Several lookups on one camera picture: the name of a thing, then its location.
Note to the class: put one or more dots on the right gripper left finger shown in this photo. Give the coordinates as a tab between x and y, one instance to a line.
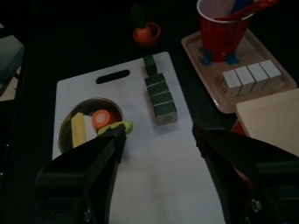
86	175

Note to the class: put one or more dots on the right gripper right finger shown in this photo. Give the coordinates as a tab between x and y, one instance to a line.
249	175

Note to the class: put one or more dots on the metal bowl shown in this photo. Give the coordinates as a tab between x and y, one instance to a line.
87	104

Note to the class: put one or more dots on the white plastic cutting board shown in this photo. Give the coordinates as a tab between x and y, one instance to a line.
167	163

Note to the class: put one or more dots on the white toy slice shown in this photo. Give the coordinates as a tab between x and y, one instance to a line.
91	131

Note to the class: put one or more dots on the yellow ridged toy piece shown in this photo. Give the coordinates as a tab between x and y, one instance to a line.
78	131

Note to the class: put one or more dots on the yellow-green toy vegetable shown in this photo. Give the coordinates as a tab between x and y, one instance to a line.
123	125

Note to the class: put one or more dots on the orange toy carrot slice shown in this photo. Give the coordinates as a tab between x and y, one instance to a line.
102	118

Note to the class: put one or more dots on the wooden box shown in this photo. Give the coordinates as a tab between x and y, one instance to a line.
273	116

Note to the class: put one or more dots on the white sliced toy block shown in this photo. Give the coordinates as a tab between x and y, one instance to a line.
249	77

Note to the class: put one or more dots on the blue base under cup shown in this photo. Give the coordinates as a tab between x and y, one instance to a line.
206	58

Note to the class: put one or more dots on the small brown pot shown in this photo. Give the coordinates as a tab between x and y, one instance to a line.
150	43

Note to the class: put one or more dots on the red plastic cup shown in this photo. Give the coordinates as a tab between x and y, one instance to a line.
222	35

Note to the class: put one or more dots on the orange toy carrot with leaves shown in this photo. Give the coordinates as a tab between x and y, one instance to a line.
143	33

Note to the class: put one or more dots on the red plastic spoon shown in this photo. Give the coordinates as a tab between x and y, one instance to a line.
249	10

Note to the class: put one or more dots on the blue plastic utensil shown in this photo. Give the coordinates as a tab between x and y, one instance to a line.
241	4

